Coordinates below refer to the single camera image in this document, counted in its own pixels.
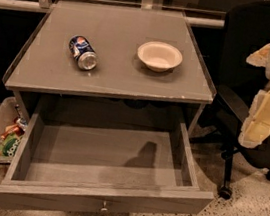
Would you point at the blue pepsi can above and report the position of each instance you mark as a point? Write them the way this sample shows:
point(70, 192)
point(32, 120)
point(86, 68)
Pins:
point(83, 54)

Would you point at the grey cabinet with top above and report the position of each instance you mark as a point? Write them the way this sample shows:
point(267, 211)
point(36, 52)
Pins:
point(47, 66)

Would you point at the small metal drawer knob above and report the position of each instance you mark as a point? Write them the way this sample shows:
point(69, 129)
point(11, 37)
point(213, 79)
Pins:
point(104, 208)

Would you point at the open grey top drawer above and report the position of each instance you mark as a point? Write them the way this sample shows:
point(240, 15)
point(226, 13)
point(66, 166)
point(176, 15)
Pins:
point(65, 164)

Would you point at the black office chair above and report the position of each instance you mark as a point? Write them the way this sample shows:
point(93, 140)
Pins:
point(246, 29)

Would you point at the white paper bowl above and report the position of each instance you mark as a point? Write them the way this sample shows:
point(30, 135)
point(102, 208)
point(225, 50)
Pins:
point(159, 56)

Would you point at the orange snack bag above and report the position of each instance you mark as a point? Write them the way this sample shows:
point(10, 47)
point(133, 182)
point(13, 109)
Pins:
point(12, 129)

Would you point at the green snack bag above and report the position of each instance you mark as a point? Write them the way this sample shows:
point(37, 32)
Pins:
point(9, 146)

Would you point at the grey metal rail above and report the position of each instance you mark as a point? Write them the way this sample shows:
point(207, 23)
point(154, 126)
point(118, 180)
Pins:
point(99, 8)

